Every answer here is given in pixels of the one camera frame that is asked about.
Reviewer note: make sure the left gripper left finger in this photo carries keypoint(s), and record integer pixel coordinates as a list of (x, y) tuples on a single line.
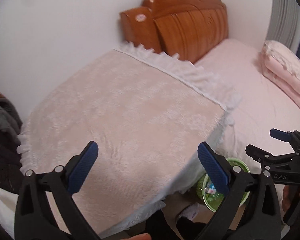
[(34, 218)]

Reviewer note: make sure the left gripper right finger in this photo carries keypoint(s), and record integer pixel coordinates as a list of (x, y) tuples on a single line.
[(261, 218)]

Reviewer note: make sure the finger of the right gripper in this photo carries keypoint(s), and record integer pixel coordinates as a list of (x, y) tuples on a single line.
[(293, 138), (267, 158)]

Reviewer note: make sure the person's right hand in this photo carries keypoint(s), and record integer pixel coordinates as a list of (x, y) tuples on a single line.
[(286, 202)]

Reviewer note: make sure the person's left hand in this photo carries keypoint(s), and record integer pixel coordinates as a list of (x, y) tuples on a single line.
[(144, 236)]

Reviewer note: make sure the pink bed sheet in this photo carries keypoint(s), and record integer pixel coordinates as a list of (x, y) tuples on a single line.
[(263, 105)]

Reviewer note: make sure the folded pink blanket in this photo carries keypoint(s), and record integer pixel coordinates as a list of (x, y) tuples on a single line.
[(282, 67)]

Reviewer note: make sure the grey quilted jacket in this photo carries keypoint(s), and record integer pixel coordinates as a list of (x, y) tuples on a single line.
[(10, 121)]

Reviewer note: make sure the white radiator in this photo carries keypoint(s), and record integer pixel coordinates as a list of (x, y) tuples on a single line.
[(284, 26)]

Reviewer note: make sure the pink lace table cover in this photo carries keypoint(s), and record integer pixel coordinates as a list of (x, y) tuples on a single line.
[(148, 113)]

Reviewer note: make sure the wooden headboard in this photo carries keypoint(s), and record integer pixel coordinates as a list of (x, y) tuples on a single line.
[(189, 28)]

